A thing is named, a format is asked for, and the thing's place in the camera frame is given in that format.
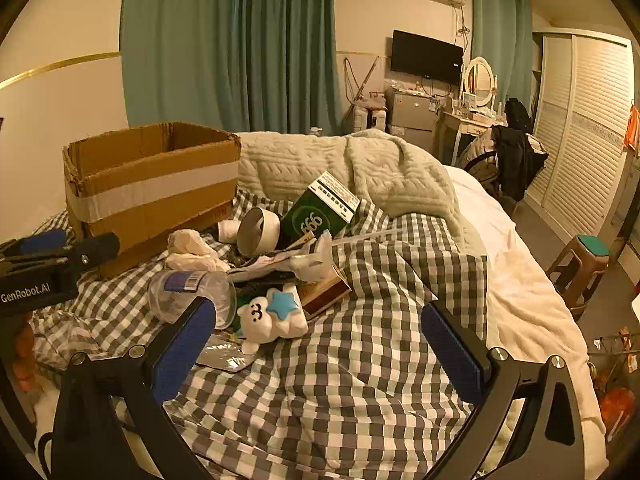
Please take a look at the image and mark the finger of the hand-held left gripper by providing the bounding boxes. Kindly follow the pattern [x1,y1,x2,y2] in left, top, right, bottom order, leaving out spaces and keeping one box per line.
[14,229,69,257]
[54,232,121,275]

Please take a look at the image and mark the person's left hand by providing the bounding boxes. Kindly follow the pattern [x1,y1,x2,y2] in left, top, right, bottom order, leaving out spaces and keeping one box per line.
[12,327,39,382]

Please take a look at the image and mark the checkered bed sheet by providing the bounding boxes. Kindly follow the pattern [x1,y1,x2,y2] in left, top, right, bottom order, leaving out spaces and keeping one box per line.
[30,187,488,480]

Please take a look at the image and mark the chair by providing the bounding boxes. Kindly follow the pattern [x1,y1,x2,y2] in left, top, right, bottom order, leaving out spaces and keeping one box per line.
[460,135,501,196]

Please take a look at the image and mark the white oval mirror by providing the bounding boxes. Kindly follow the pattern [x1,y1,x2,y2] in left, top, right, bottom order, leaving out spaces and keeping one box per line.
[460,56,499,109]

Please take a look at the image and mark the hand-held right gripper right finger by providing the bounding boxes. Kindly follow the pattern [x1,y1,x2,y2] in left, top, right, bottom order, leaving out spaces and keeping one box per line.
[421,301,586,480]

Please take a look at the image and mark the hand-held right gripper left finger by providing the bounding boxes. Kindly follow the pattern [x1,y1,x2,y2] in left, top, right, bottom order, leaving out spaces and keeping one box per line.
[37,296,217,480]

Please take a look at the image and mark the green paper box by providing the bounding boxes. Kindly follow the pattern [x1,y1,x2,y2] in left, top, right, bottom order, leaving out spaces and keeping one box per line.
[280,171,361,251]

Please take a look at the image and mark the wooden stool teal cushion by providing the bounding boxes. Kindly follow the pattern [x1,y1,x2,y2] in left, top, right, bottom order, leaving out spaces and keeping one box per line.
[546,235,611,321]

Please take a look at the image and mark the orange hanging cloth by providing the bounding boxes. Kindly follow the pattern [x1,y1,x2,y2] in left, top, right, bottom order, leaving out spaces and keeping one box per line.
[622,105,640,153]

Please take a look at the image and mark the brown cardboard box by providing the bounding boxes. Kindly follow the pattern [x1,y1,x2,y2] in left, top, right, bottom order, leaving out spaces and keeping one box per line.
[62,121,242,281]

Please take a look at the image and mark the white duvet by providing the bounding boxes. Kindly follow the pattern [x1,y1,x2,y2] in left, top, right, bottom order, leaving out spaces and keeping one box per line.
[442,165,608,480]

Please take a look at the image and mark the orange bag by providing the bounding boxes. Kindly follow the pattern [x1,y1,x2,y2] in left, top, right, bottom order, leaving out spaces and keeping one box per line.
[597,385,623,441]

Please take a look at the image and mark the black jacket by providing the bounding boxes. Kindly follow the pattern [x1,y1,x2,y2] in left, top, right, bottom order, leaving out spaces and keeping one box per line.
[492,125,550,201]

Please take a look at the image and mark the white louvred wardrobe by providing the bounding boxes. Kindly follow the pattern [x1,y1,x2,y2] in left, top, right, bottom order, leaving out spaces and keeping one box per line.
[522,30,636,248]

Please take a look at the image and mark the cream knit blanket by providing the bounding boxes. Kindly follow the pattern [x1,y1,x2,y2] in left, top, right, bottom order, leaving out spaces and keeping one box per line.
[232,129,488,261]

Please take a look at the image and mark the clear plastic tube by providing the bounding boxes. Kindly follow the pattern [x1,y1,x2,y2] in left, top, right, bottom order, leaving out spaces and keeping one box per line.
[330,227,403,248]

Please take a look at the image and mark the black wall television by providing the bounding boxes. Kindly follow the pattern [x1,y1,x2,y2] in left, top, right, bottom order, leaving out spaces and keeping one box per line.
[390,30,465,86]

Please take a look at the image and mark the grey mini fridge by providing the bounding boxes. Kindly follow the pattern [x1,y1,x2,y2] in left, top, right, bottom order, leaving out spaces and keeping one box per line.
[384,85,441,148]

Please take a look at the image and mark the wooden pole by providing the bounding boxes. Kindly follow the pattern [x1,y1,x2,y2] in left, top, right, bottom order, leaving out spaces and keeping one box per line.
[345,57,381,111]

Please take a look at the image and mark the black backpack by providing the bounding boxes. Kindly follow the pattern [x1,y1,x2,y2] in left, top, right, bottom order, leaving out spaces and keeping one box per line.
[502,97,532,133]

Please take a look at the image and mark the white tape roll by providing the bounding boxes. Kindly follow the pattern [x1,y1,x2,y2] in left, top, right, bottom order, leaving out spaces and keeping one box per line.
[236,207,282,258]

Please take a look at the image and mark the white bear plush toy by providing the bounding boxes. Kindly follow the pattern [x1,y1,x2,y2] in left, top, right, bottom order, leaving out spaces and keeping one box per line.
[236,284,309,356]

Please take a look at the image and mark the narrow teal curtain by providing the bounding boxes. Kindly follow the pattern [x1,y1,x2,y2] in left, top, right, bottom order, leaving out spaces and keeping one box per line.
[470,0,533,116]

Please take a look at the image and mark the white dressing table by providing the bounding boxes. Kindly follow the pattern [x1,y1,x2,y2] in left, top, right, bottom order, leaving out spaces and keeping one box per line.
[434,107,508,166]

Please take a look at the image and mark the silver foil packet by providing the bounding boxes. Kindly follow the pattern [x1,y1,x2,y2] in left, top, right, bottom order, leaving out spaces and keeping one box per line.
[195,332,261,372]

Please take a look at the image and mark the clear blue-label plastic bottle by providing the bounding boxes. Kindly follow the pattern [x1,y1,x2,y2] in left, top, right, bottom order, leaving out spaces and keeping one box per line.
[148,270,237,331]

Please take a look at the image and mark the small brown box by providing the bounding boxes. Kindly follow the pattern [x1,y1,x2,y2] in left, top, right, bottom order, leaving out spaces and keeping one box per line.
[300,272,353,318]

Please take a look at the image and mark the white tissue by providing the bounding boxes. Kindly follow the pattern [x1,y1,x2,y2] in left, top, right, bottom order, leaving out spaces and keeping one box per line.
[165,229,231,273]

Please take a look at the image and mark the white floor appliance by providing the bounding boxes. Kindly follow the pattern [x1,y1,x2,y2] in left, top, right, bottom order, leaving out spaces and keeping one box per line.
[352,105,388,133]

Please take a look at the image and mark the wide teal curtain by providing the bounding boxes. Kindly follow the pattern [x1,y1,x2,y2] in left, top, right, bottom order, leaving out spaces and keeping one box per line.
[121,0,343,136]

